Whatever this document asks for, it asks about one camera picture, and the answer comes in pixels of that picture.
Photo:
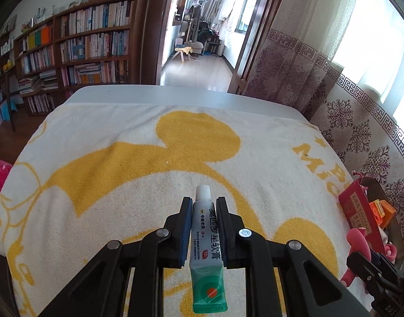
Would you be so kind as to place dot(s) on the wooden bookshelf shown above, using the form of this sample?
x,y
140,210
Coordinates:
x,y
58,49

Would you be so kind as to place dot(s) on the wooden door frame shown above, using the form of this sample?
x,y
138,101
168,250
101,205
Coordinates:
x,y
152,39

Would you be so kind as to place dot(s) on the dark wooden open shelf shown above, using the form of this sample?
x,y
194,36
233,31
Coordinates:
x,y
3,72

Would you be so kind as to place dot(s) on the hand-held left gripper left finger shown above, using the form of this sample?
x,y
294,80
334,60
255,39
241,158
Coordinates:
x,y
187,234

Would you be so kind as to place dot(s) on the white and green ointment tube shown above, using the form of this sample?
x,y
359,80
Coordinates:
x,y
207,237

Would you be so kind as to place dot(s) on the hanging white clothes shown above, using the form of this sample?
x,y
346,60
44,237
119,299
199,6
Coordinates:
x,y
230,3

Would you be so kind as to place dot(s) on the coat rack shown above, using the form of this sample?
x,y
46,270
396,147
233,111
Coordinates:
x,y
197,10

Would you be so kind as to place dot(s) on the blue storage box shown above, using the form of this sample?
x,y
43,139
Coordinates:
x,y
2,112

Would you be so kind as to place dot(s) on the white patterned curtain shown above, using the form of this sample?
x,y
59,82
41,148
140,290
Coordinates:
x,y
364,132

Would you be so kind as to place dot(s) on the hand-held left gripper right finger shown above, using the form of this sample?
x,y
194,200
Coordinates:
x,y
221,234

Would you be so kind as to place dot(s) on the white and yellow printed blanket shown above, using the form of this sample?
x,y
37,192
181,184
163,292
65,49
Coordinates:
x,y
106,178

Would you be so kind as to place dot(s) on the purple patterned curtain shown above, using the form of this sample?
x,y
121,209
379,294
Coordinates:
x,y
281,66

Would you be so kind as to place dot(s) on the grey chair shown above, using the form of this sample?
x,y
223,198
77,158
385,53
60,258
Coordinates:
x,y
197,48

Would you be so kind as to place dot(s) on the rows of shelved books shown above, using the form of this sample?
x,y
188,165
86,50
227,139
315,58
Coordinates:
x,y
89,39

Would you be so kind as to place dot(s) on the white and yellow ointment box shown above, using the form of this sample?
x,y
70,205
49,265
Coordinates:
x,y
388,211

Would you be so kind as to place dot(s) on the wooden stool with yellow cloth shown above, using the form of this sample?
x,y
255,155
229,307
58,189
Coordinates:
x,y
183,51

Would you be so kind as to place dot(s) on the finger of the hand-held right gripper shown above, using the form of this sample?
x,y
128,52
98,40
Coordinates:
x,y
388,267
362,264

